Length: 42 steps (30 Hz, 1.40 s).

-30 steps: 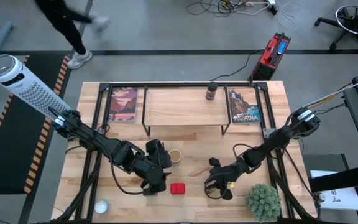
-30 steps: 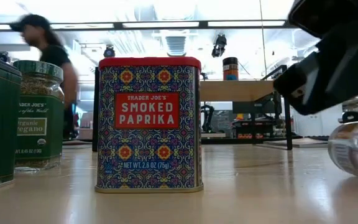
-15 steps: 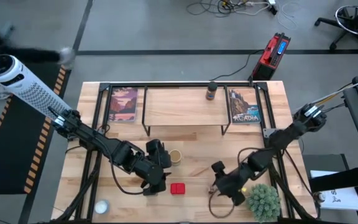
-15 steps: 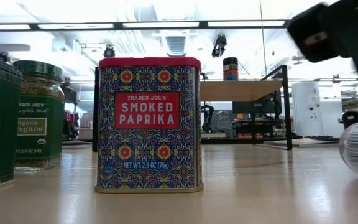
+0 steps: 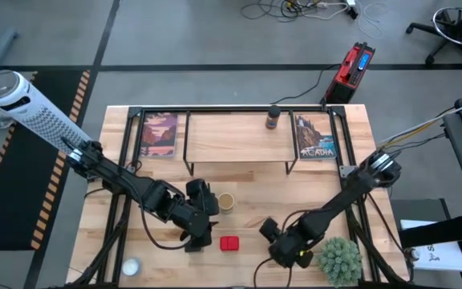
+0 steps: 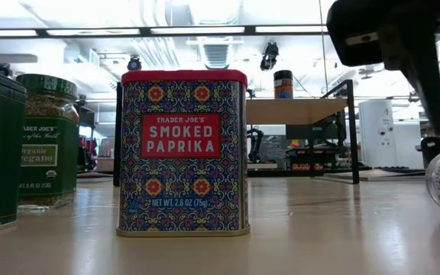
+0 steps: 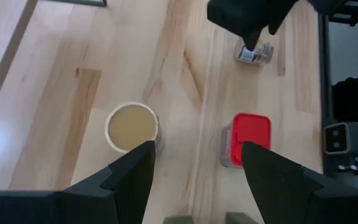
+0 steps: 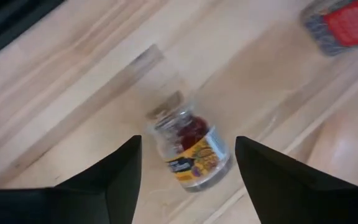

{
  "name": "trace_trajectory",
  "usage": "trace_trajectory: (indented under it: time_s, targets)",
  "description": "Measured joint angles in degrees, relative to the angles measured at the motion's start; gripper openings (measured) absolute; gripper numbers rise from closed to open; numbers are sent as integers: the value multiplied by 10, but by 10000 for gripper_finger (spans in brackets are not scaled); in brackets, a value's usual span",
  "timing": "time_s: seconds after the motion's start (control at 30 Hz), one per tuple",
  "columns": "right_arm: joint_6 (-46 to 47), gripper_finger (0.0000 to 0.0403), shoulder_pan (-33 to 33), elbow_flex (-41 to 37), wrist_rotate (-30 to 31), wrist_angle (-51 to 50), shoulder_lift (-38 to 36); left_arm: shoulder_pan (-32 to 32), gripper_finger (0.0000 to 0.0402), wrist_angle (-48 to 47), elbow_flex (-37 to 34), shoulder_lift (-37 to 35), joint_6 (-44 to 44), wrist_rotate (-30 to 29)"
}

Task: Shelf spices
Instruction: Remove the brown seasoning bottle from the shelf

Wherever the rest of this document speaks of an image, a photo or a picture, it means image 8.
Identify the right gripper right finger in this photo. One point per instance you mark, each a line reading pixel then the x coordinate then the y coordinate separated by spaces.
pixel 291 199

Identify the black metal rig frame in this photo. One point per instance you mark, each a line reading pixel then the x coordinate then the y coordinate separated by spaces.
pixel 17 25

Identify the smoked paprika tin red lid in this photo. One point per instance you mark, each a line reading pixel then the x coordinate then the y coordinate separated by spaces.
pixel 350 25

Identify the small glass jar cork stopper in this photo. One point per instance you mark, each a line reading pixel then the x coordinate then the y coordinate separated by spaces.
pixel 194 155

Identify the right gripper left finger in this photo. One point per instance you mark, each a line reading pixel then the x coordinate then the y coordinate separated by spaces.
pixel 73 205

